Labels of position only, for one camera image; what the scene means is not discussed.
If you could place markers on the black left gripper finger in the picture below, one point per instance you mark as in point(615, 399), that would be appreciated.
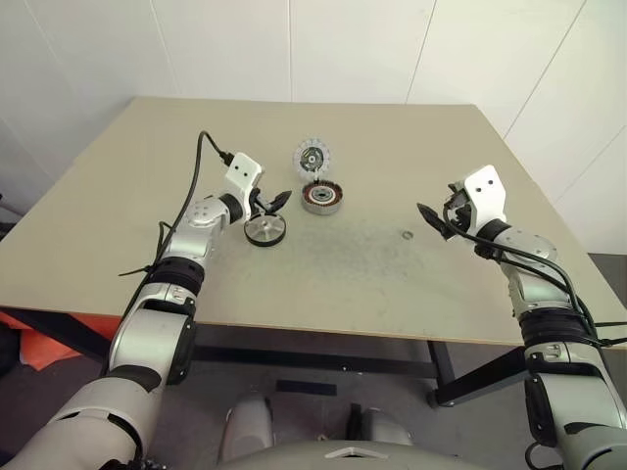
point(264, 208)
point(281, 199)

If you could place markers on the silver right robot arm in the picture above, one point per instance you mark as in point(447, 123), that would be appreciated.
point(544, 298)

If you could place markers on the copper wound stator ring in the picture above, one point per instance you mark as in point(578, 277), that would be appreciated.
point(321, 198)

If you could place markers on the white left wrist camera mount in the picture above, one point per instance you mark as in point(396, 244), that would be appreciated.
point(242, 169)

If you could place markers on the orange cloth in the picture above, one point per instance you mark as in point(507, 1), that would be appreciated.
point(44, 343)

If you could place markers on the black table frame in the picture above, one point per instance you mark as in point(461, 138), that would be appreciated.
point(313, 355)

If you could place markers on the grey finned rotor housing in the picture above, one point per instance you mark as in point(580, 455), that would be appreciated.
point(312, 159)

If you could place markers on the black tape strip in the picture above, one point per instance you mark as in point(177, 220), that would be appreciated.
point(306, 388)

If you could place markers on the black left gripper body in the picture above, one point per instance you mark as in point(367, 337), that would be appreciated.
point(258, 201)

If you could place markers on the silver rotor disc black rim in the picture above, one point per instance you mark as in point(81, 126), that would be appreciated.
point(264, 231)

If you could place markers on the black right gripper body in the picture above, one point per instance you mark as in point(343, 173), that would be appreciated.
point(458, 210)

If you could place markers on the grey right robot leg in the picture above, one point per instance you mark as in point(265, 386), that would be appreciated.
point(384, 426)

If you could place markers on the grey robot torso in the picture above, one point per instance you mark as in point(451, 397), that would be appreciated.
point(338, 457)

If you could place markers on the grey left robot leg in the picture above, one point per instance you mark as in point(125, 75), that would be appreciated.
point(247, 426)

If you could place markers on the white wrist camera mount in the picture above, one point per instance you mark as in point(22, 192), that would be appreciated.
point(485, 191)
point(242, 169)

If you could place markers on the grey robot leg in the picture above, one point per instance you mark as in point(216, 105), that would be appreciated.
point(384, 426)
point(247, 426)

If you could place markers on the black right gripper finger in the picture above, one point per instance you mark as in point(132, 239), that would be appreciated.
point(443, 232)
point(431, 214)

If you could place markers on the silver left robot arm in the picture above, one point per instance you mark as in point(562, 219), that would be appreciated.
point(147, 333)

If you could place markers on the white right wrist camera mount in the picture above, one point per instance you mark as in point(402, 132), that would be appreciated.
point(485, 191)

